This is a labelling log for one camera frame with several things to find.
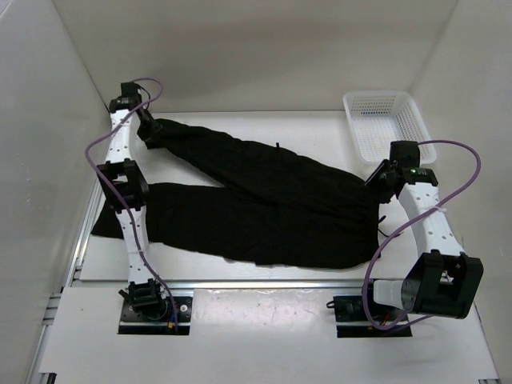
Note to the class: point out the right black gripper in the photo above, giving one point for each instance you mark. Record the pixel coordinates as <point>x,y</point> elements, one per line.
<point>382,166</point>

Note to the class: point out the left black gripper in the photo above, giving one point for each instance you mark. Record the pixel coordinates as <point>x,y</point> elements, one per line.
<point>152,134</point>

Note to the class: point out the black trousers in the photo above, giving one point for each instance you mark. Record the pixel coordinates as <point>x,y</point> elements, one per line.
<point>270,206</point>

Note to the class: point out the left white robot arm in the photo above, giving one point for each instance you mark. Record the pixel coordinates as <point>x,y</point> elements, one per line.
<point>126,192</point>

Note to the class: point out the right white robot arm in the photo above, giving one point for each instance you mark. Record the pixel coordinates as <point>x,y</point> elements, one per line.
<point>444,280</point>

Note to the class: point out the white plastic basket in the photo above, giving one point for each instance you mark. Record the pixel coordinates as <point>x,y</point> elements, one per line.
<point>379,117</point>

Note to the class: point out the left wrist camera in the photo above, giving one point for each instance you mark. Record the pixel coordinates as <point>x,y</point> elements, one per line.
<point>130,98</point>

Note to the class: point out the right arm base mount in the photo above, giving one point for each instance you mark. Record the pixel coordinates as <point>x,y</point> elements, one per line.
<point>351,321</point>

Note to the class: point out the aluminium rail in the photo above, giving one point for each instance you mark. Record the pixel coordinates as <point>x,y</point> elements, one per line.
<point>333,284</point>

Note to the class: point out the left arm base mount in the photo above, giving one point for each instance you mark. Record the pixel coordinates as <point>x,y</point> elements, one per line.
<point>148,310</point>

